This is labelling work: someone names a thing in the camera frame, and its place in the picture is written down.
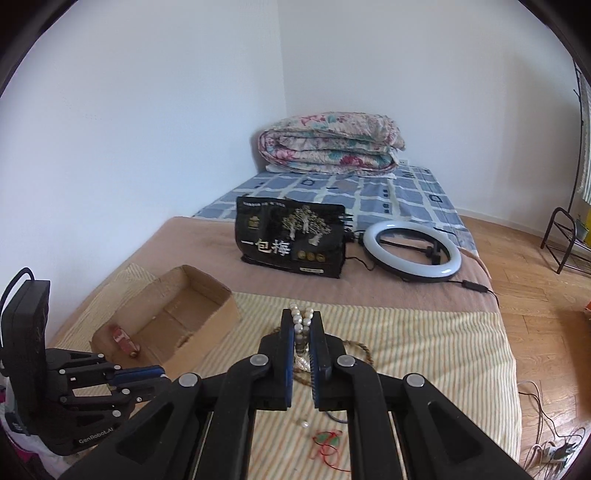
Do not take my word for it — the red string green pendant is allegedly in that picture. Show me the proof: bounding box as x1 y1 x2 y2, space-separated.
310 429 352 473

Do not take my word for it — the pink cloth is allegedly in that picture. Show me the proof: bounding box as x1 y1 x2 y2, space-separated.
0 383 70 480

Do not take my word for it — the brown blanket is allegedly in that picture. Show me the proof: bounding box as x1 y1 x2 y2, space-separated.
46 215 497 344

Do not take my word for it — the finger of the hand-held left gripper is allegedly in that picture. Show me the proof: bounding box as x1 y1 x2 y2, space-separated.
46 348 166 386
58 376 172 428

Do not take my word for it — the blue checked bedsheet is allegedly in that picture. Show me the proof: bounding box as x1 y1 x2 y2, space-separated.
191 161 468 232

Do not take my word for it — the white ring light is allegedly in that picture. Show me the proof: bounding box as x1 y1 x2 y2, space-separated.
362 220 462 282

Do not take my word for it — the white power strip with cables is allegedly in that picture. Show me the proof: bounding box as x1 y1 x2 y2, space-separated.
517 378 588 468

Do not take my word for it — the small red trinket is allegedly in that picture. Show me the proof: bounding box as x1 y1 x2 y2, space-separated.
110 325 139 359

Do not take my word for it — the folded floral quilt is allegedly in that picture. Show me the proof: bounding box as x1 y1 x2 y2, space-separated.
257 113 407 176

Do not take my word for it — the beige striped blanket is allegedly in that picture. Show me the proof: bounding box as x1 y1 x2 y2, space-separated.
46 263 522 480

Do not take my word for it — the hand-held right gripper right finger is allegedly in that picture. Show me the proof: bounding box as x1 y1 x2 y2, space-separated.
308 310 533 480

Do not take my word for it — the black printed snack bag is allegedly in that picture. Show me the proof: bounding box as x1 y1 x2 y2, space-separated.
235 196 348 280

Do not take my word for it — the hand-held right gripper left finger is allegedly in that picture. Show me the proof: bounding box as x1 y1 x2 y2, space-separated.
58 308 296 480

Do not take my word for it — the open cardboard box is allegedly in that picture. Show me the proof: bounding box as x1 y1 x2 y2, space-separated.
90 264 242 376

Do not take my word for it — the black ring light stand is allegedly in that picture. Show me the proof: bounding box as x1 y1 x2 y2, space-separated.
342 211 444 273

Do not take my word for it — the brown braided rope necklace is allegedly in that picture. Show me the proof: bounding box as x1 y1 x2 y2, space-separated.
272 325 373 389

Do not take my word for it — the black metal shoe rack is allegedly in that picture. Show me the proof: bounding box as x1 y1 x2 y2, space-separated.
541 208 591 276

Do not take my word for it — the black ring light cable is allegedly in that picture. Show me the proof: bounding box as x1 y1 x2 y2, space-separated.
443 276 500 306

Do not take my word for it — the white pearl bracelet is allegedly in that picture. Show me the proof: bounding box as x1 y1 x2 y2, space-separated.
288 300 320 352

